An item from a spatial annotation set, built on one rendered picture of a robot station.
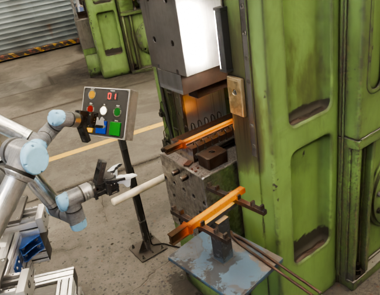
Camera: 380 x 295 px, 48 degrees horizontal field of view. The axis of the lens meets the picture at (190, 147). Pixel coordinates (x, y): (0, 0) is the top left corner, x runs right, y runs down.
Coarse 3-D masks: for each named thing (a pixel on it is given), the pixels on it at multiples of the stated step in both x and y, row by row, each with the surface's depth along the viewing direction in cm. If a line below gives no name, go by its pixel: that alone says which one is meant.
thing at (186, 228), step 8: (232, 192) 174; (240, 192) 174; (224, 200) 170; (232, 200) 172; (208, 208) 166; (216, 208) 166; (200, 216) 163; (208, 216) 164; (184, 224) 158; (192, 224) 159; (176, 232) 154; (184, 232) 158; (192, 232) 158; (176, 240) 156
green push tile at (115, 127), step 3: (111, 123) 236; (114, 123) 235; (117, 123) 234; (120, 123) 233; (111, 126) 236; (114, 126) 235; (117, 126) 234; (120, 126) 233; (111, 129) 236; (114, 129) 235; (117, 129) 234; (120, 129) 233; (111, 132) 236; (114, 132) 235; (117, 132) 234; (114, 135) 235; (117, 135) 234
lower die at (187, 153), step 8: (216, 120) 233; (224, 120) 229; (200, 128) 226; (208, 128) 222; (224, 128) 219; (184, 136) 218; (216, 136) 212; (224, 136) 214; (192, 144) 209; (200, 144) 207; (208, 144) 209; (176, 152) 220; (184, 152) 212; (192, 152) 205; (192, 160) 208
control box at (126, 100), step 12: (84, 96) 247; (96, 96) 243; (120, 96) 234; (132, 96) 234; (84, 108) 247; (96, 108) 242; (108, 108) 238; (120, 108) 234; (132, 108) 235; (108, 120) 238; (120, 120) 234; (132, 120) 236; (108, 132) 238; (120, 132) 233; (132, 132) 238
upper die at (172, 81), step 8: (160, 72) 201; (168, 72) 194; (200, 72) 193; (208, 72) 196; (216, 72) 198; (160, 80) 204; (168, 80) 197; (176, 80) 192; (184, 80) 189; (192, 80) 192; (200, 80) 194; (208, 80) 197; (216, 80) 200; (168, 88) 200; (176, 88) 194; (184, 88) 190; (192, 88) 193; (200, 88) 196
